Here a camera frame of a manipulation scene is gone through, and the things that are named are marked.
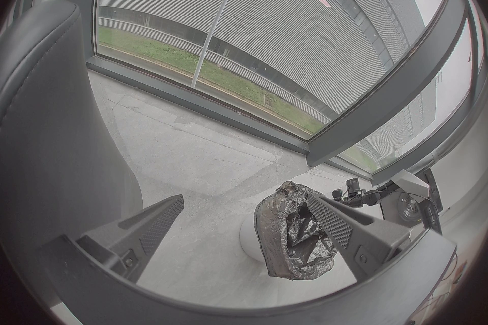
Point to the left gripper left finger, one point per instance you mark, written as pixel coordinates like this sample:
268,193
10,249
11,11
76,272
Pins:
152,224

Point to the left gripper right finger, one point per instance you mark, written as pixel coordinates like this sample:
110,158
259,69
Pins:
366,239

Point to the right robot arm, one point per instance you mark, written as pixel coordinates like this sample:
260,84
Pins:
356,197

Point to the white trash bin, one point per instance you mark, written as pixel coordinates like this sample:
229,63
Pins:
247,239

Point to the dark grey round chair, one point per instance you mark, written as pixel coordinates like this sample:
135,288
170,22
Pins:
57,144

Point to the window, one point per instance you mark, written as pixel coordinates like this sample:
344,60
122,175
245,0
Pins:
267,30

